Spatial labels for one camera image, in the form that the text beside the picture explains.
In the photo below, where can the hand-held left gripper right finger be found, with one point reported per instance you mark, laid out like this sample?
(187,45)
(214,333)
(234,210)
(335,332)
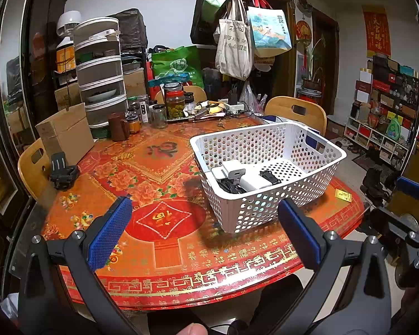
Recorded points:
(300,230)

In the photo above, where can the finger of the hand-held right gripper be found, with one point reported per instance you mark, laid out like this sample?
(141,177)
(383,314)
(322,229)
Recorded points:
(398,226)
(410,186)

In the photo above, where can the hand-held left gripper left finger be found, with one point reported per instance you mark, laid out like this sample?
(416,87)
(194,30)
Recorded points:
(110,230)

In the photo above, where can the small black rectangular device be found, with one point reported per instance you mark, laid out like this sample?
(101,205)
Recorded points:
(269,176)

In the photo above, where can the white perforated plastic basket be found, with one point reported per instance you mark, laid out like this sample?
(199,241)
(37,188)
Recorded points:
(337,153)

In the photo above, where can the white cube charger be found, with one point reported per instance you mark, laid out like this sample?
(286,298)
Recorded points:
(232,167)

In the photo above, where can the small white plug adapter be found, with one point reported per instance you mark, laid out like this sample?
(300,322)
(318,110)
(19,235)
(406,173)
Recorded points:
(217,173)

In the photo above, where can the person's left hand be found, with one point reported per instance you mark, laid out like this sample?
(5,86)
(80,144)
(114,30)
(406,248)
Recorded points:
(192,329)

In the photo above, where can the black boots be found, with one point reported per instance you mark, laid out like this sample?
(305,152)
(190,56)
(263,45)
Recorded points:
(373,181)

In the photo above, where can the yellow card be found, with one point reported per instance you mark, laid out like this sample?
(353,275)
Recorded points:
(343,194)

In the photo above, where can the green detergent bottle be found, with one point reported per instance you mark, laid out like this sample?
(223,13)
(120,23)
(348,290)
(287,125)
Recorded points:
(392,129)

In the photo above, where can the white cubby shelf with boxes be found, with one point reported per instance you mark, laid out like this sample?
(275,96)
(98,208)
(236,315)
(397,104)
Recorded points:
(384,111)

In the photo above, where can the brown ceramic mug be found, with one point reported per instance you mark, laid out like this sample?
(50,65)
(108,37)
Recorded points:
(118,125)

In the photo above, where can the plain cardboard box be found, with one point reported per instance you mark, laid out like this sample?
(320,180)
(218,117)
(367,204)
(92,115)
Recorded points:
(64,134)

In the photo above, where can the small jar with orange contents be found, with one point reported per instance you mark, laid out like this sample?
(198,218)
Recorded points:
(134,124)

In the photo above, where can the white and blue shopping bag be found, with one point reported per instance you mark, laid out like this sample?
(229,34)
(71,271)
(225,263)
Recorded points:
(274,118)

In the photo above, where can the empty glass jar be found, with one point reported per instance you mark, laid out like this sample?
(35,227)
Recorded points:
(158,116)

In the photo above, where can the white power strip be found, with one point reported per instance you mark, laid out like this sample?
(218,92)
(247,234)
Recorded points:
(235,106)

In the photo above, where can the clear plastic bag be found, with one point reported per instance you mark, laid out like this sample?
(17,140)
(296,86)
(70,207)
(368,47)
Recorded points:
(248,97)

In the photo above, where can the glass jar of green olives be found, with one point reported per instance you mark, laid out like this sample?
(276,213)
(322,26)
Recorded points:
(174,101)

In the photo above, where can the cardboard box with red print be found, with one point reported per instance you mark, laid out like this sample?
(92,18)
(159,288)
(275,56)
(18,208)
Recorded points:
(134,82)

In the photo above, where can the white tiered food cover rack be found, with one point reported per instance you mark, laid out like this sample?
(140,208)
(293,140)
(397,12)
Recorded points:
(97,76)

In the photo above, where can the potted plant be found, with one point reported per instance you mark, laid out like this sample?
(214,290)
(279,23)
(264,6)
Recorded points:
(312,62)

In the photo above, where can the green shopping bag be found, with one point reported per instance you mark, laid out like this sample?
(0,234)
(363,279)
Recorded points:
(176,64)

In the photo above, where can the beige canvas tote bag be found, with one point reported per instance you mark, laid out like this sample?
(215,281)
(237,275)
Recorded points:
(234,45)

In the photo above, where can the illustrated tote bag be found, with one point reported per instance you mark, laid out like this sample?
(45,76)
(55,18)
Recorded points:
(269,31)

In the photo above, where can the black plastic bag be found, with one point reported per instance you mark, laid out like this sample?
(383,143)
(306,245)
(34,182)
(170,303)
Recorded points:
(131,28)

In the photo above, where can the white desk fan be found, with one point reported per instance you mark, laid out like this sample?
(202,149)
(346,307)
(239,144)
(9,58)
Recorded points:
(68,24)

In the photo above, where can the black hanging bag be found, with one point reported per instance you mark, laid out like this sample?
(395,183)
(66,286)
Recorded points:
(199,17)

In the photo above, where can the red wall scroll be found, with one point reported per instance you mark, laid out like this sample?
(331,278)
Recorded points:
(377,31)

